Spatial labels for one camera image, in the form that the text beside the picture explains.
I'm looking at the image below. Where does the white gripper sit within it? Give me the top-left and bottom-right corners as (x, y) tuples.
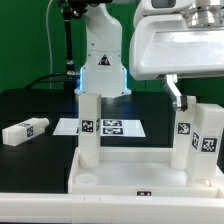
(129, 14), (224, 111)

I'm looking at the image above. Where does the white desk top tray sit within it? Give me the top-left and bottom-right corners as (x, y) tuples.
(68, 147), (224, 198)

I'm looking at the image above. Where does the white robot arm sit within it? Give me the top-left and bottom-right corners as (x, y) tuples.
(81, 0), (224, 111)

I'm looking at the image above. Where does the paper sheet with markers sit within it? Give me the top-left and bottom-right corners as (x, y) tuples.
(53, 118), (145, 137)

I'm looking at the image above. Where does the white front fence bar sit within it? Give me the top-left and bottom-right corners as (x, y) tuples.
(0, 193), (224, 224)

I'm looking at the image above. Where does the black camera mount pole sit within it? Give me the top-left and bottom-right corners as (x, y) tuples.
(57, 0), (87, 78)

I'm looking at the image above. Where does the white cable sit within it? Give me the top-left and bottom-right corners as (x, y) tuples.
(45, 0), (55, 90)

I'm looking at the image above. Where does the black cable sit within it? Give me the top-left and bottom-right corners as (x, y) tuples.
(23, 73), (81, 90)

